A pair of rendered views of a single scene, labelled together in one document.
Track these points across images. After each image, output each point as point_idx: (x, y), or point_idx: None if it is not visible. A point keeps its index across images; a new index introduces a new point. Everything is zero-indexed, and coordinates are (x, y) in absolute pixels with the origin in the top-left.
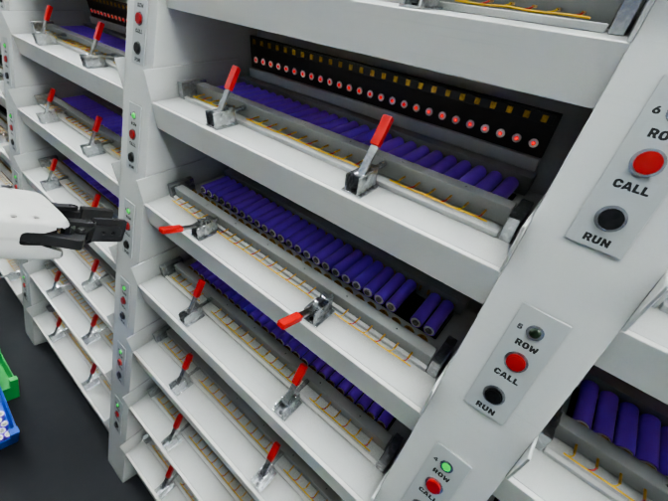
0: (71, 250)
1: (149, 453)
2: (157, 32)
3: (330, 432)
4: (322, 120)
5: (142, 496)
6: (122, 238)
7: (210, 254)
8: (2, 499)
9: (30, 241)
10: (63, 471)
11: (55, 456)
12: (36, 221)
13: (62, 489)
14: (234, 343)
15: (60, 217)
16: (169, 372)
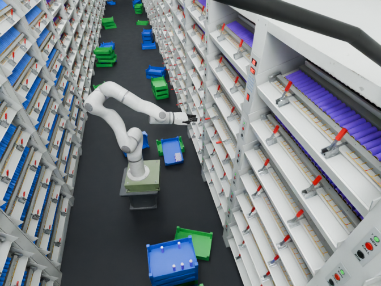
0: (197, 112)
1: (209, 175)
2: (208, 73)
3: (231, 169)
4: None
5: (207, 186)
6: (197, 121)
7: (214, 125)
8: (179, 174)
9: (183, 122)
10: (191, 173)
11: (190, 169)
12: (183, 119)
13: (190, 177)
14: (220, 146)
15: (187, 118)
16: (211, 151)
